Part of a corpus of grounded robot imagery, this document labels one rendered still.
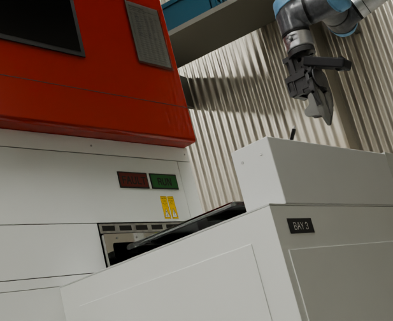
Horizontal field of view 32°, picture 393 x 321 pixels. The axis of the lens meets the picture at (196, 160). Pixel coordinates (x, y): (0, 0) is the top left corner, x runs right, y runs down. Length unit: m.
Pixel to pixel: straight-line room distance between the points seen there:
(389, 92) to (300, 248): 2.82
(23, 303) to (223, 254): 0.51
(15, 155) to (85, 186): 0.22
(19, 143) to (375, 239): 0.88
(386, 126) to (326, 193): 2.58
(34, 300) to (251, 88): 2.99
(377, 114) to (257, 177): 2.74
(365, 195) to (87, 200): 0.71
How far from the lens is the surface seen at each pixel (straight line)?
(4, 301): 1.60
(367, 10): 1.94
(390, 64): 4.12
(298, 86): 1.78
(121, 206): 1.92
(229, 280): 1.35
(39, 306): 1.66
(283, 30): 1.83
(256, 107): 4.37
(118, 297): 1.55
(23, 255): 1.66
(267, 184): 1.37
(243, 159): 1.40
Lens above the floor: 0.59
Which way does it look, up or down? 15 degrees up
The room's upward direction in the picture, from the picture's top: 14 degrees counter-clockwise
